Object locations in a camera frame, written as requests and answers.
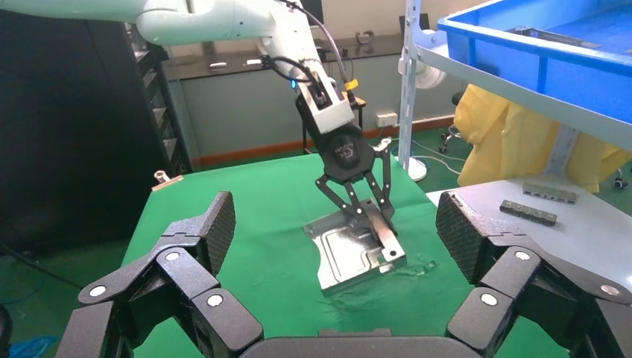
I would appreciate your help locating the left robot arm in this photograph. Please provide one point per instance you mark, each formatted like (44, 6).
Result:
(222, 19)

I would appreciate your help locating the grey workbench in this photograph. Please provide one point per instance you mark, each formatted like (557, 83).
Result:
(237, 108)

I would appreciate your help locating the white pedestal fan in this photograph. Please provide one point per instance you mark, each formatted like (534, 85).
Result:
(417, 170)

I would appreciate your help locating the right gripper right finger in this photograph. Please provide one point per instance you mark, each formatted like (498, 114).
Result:
(523, 276)

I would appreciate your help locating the white wall socket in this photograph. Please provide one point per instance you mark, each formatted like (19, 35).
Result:
(387, 119)

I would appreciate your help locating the green table cloth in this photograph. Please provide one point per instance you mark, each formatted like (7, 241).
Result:
(256, 222)

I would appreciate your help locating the black office chair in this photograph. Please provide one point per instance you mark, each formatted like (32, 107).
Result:
(448, 138)

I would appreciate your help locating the small white bench item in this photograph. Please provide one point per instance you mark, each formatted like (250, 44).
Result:
(253, 62)
(218, 64)

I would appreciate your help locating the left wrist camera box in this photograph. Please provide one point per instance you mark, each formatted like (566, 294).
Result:
(331, 113)

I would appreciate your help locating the blue plastic bin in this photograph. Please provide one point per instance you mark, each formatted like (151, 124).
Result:
(582, 84)

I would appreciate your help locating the stamped sheet metal part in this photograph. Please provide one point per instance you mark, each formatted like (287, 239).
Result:
(345, 257)
(553, 35)

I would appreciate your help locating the black caster wheel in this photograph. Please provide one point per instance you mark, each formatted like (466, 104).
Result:
(621, 180)

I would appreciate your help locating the yellow plastic bag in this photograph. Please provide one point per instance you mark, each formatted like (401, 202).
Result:
(493, 143)

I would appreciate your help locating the black curved bench item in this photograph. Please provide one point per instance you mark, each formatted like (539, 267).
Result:
(364, 37)

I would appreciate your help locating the grey metal shelf rack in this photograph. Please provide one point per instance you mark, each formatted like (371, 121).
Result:
(409, 99)

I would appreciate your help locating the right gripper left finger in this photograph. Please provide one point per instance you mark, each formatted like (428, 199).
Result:
(173, 286)

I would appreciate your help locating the light grey connector strip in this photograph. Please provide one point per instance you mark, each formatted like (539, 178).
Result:
(550, 193)

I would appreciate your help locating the dark grey connector strip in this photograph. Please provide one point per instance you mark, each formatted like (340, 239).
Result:
(528, 213)

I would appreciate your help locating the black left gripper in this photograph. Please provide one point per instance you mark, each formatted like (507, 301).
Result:
(345, 153)

